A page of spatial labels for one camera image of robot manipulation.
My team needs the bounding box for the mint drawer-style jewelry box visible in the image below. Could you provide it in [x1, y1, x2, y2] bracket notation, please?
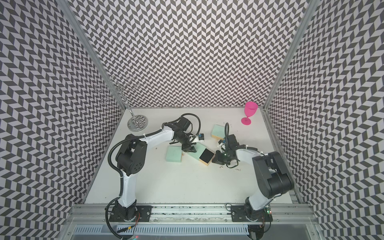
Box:
[211, 125, 225, 140]

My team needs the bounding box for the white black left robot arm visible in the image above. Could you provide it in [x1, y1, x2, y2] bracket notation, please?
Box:
[108, 113, 201, 208]

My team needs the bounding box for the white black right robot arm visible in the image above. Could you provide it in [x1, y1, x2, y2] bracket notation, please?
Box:
[213, 135, 295, 213]

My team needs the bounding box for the pink plastic wine glass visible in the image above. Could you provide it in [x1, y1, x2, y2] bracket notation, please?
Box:
[241, 102, 259, 126]

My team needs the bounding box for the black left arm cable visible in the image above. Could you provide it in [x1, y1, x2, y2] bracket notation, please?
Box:
[179, 113, 202, 139]

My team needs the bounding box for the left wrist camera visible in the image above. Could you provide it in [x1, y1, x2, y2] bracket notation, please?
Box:
[193, 134, 205, 143]

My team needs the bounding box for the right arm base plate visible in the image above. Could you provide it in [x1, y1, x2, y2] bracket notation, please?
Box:
[230, 205, 273, 223]

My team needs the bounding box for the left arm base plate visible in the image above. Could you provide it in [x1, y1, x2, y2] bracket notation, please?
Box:
[109, 205, 153, 223]

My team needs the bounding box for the aluminium front rail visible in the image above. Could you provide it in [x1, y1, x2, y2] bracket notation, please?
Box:
[58, 204, 324, 240]

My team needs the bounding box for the aluminium left corner post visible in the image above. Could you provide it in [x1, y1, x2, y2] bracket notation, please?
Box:
[56, 0, 126, 110]

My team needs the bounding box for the aluminium corner post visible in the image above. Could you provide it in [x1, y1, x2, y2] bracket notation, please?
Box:
[263, 0, 321, 111]
[56, 0, 126, 110]

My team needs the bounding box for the aluminium right corner post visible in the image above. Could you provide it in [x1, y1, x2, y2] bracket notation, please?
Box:
[263, 0, 321, 111]

